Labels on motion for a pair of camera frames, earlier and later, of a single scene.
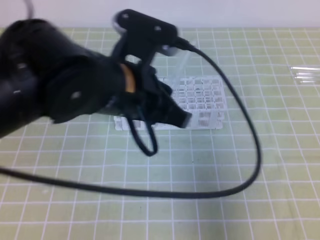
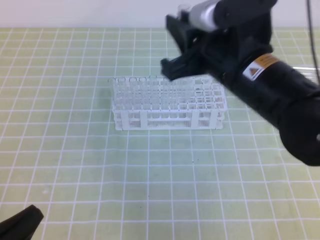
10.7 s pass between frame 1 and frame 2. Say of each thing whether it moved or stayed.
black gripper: moved
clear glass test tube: moved
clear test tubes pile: stayed
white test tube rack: stayed
